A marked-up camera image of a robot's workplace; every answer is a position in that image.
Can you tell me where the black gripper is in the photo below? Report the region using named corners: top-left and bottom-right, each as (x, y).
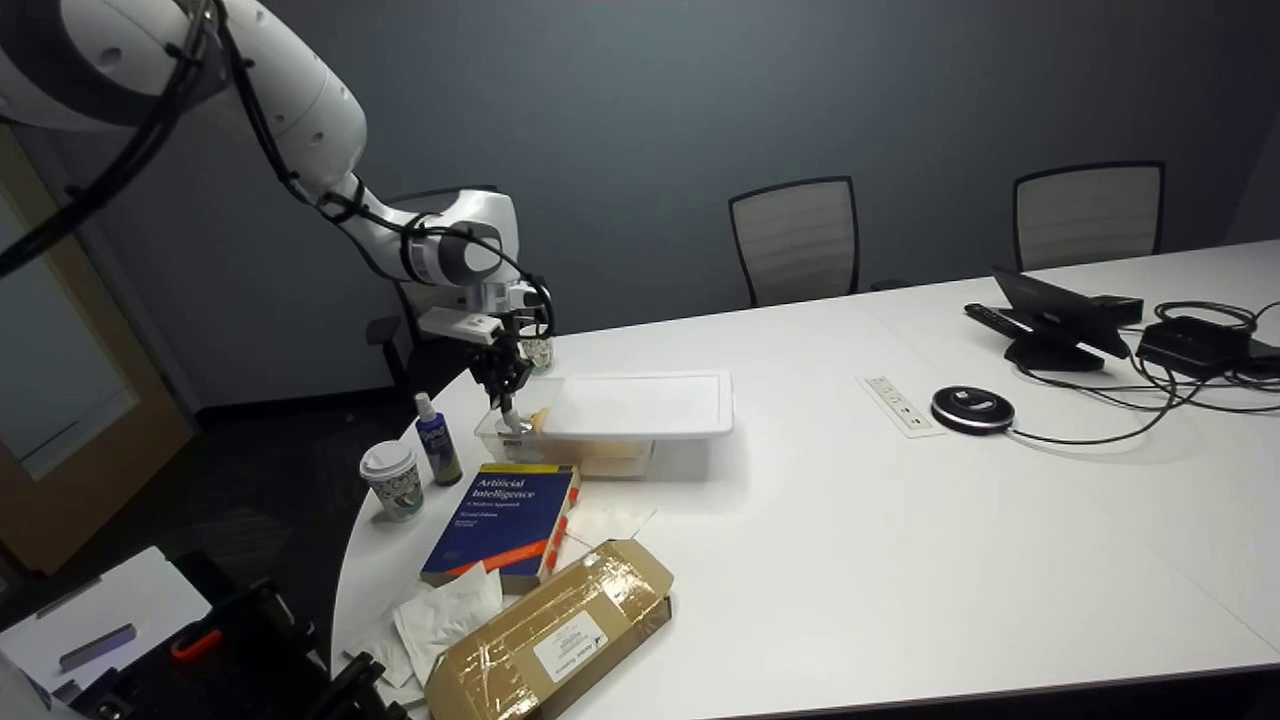
top-left (469, 328), bottom-right (541, 414)

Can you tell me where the paper coffee cup white lid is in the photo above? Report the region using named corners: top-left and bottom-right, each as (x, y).
top-left (356, 440), bottom-right (428, 528)

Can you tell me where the clear plastic container lid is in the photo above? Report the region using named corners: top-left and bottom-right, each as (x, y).
top-left (533, 362), bottom-right (740, 444)

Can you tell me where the white flat strip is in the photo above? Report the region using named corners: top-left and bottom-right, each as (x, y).
top-left (862, 371), bottom-right (938, 440)

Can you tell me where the black box device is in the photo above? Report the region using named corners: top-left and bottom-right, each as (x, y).
top-left (1131, 300), bottom-right (1280, 378)

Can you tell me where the white crumpled tissue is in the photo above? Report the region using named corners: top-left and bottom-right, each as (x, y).
top-left (387, 558), bottom-right (508, 690)

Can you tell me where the clear plastic container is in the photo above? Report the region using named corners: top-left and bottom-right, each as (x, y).
top-left (471, 395), bottom-right (737, 488)

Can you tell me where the grey metal bar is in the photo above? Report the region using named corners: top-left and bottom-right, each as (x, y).
top-left (58, 618), bottom-right (142, 674)

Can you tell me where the white board sheet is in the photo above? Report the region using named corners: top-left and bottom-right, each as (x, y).
top-left (0, 541), bottom-right (216, 696)

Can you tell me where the blue spray bottle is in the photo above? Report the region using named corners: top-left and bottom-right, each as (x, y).
top-left (414, 389), bottom-right (469, 492)

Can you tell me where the grey mesh office chair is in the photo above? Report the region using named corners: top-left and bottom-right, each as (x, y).
top-left (725, 170), bottom-right (865, 312)
top-left (1010, 156), bottom-right (1174, 274)

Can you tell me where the black conference phone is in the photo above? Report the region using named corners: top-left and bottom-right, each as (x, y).
top-left (960, 273), bottom-right (1150, 377)

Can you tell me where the blue textbook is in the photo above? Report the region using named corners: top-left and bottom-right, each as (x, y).
top-left (419, 458), bottom-right (585, 592)

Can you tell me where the round black speaker puck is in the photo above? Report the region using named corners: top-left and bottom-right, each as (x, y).
top-left (930, 378), bottom-right (1020, 435)

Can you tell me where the black table cable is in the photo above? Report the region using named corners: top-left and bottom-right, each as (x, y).
top-left (991, 297), bottom-right (1280, 453)

